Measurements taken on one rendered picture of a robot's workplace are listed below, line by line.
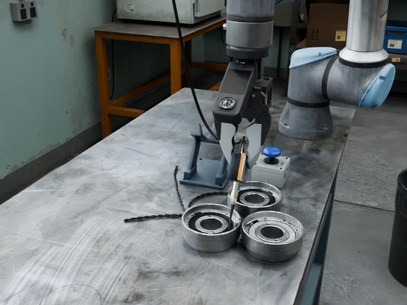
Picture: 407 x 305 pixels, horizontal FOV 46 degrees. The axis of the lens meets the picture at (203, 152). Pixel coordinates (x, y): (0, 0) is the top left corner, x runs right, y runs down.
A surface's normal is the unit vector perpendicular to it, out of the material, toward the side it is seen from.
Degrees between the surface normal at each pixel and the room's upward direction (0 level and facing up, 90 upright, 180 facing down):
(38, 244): 0
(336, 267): 0
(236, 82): 31
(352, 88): 97
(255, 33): 89
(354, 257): 0
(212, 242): 90
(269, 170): 90
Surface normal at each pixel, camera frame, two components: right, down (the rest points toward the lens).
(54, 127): 0.93, 0.16
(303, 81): -0.60, 0.34
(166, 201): 0.01, -0.91
